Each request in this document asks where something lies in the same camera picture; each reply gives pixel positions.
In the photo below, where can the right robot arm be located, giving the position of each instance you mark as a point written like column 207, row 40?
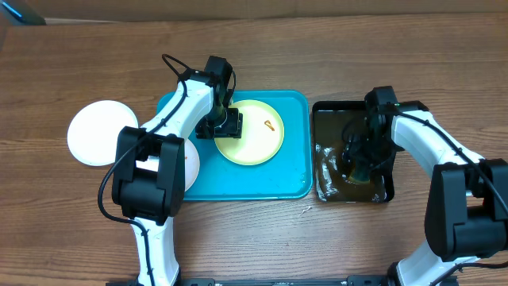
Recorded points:
column 466, row 213

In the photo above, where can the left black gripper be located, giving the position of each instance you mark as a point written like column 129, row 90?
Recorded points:
column 234, row 130

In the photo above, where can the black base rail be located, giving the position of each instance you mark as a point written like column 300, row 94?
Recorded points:
column 353, row 280

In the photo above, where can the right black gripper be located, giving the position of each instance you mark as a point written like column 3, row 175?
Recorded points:
column 360, row 160

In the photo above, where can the teal plastic tray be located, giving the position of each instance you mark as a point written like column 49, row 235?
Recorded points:
column 287, row 175

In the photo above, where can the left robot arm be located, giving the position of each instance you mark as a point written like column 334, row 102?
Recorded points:
column 148, row 174

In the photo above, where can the white plate with red stain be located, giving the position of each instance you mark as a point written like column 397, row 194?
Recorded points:
column 192, row 164

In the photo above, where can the black water tray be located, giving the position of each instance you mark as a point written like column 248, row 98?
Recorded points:
column 332, row 185

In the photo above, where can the yellow-green plate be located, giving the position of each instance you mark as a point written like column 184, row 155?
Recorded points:
column 262, row 134

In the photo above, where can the dark corner object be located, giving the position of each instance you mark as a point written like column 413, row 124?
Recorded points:
column 19, row 12

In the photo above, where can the white plate with orange stain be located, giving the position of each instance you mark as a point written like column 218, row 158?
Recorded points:
column 92, row 133

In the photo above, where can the small white scrap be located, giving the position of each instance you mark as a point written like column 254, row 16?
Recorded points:
column 305, row 210

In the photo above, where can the green yellow sponge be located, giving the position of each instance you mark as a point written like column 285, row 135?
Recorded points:
column 360, row 174

